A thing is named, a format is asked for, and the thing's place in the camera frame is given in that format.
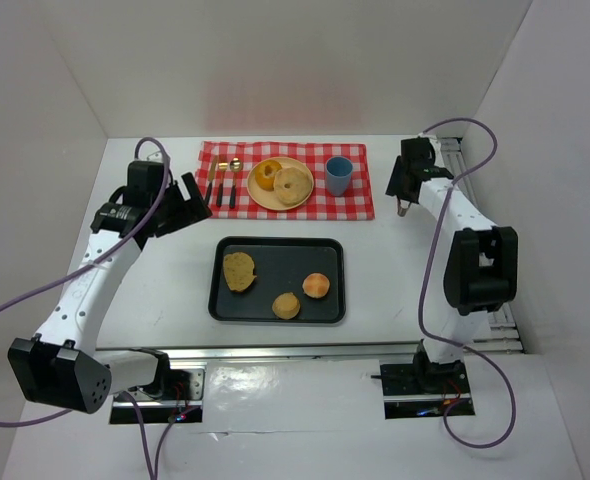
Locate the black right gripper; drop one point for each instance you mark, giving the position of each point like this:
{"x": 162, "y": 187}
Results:
{"x": 398, "y": 185}

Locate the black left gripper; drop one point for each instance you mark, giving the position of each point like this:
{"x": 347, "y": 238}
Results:
{"x": 183, "y": 205}

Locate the metal tongs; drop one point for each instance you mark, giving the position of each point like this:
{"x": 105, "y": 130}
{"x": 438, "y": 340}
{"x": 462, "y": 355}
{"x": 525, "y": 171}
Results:
{"x": 403, "y": 206}

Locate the orange glazed donut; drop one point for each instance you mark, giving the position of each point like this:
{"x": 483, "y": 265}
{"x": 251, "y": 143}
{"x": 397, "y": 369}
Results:
{"x": 265, "y": 173}

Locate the large pale bagel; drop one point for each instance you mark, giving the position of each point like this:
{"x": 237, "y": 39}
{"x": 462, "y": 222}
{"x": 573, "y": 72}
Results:
{"x": 291, "y": 186}

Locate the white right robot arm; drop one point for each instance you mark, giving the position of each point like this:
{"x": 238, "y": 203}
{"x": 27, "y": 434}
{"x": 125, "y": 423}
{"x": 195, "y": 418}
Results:
{"x": 473, "y": 262}

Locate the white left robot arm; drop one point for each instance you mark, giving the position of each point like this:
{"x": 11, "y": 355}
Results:
{"x": 60, "y": 365}

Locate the flat seeded bread slice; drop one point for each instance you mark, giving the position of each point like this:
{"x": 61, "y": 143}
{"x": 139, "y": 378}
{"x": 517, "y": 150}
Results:
{"x": 238, "y": 269}

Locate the beige round plate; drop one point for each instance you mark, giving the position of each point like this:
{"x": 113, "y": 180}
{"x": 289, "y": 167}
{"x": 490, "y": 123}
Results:
{"x": 268, "y": 199}

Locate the blue cup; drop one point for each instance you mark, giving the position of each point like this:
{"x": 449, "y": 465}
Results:
{"x": 338, "y": 172}

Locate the black baking tray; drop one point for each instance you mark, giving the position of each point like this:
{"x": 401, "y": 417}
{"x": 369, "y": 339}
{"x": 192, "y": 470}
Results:
{"x": 281, "y": 265}

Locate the small tan muffin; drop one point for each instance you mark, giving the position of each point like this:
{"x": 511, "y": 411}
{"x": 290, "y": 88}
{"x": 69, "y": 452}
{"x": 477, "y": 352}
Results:
{"x": 286, "y": 306}

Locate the small round bun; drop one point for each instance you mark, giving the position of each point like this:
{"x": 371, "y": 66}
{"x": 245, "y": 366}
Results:
{"x": 316, "y": 285}

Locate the gold knife black handle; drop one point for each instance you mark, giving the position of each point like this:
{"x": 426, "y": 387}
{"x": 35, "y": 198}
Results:
{"x": 210, "y": 178}

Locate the gold fork black handle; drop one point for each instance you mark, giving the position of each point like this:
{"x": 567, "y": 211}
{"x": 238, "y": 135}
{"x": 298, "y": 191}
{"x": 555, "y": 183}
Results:
{"x": 223, "y": 166}

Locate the gold spoon black handle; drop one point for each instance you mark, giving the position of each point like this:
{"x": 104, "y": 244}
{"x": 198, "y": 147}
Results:
{"x": 236, "y": 167}

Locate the aluminium front rail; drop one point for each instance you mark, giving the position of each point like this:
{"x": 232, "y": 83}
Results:
{"x": 274, "y": 352}

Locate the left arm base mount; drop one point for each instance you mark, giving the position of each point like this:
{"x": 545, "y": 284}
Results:
{"x": 180, "y": 399}

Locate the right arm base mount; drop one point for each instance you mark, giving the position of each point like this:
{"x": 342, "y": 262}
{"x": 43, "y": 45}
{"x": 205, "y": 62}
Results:
{"x": 421, "y": 389}

